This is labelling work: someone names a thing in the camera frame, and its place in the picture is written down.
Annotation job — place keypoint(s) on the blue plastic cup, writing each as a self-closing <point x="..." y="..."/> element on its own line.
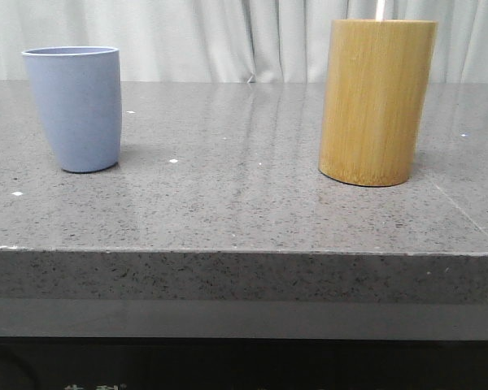
<point x="78" y="96"/>

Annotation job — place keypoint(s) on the pink chopstick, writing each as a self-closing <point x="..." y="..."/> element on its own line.
<point x="380" y="10"/>

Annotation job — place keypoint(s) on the white curtain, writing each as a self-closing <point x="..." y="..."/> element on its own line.
<point x="232" y="41"/>

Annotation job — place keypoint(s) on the bamboo cylinder holder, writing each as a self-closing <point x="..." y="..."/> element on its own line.
<point x="377" y="78"/>

